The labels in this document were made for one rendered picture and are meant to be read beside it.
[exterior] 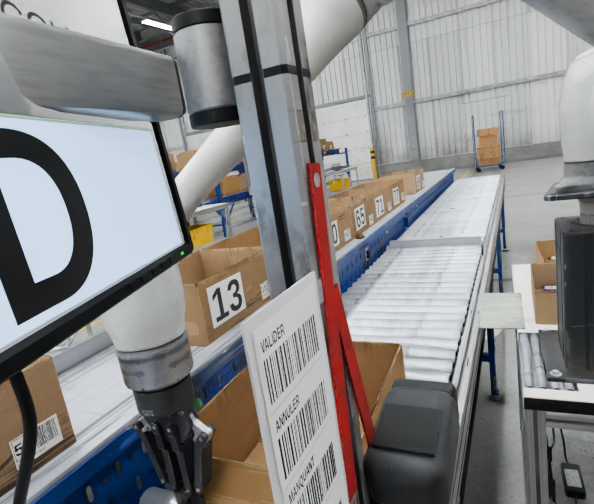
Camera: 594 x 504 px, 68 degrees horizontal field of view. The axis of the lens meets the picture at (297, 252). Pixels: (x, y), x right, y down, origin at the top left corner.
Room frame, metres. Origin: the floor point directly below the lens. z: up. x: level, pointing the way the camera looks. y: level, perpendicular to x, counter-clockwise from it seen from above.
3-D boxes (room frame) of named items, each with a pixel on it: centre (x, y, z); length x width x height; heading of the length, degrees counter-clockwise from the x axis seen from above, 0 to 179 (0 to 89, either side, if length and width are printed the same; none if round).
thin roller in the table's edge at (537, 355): (0.98, -0.54, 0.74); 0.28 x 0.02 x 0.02; 154
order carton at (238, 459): (0.71, 0.03, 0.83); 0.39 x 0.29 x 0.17; 154
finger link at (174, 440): (0.53, 0.19, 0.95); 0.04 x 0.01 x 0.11; 152
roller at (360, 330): (1.31, -0.22, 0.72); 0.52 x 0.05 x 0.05; 62
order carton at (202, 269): (1.29, 0.30, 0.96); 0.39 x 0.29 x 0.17; 153
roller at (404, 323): (1.36, -0.25, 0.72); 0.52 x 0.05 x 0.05; 62
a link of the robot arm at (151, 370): (0.54, 0.20, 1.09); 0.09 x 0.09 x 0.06
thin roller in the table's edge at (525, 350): (0.99, -0.52, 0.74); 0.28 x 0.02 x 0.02; 154
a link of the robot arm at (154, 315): (0.55, 0.21, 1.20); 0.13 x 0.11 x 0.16; 24
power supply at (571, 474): (1.36, -0.87, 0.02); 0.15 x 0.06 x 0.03; 154
